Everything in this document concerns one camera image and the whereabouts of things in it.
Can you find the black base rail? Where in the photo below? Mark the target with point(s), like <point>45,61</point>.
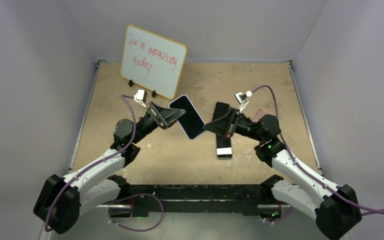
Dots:
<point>245,199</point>

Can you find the white whiteboard with yellow frame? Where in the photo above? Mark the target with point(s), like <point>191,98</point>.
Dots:
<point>152,61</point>

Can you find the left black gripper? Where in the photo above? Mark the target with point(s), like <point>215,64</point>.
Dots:
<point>166,116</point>

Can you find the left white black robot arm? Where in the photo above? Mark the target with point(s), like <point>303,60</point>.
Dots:
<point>64,198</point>

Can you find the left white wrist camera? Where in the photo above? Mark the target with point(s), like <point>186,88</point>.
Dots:
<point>140,97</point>

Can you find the black phone on table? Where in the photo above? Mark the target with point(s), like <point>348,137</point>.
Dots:
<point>220,109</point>

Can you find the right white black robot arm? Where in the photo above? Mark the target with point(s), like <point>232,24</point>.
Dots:
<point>332,207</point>

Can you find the pink phone case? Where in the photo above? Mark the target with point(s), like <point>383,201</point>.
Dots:
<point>259,114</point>

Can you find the black smartphone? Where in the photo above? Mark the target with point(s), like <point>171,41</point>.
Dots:
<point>224,150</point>

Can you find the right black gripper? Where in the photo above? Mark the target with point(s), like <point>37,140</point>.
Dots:
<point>221,126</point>

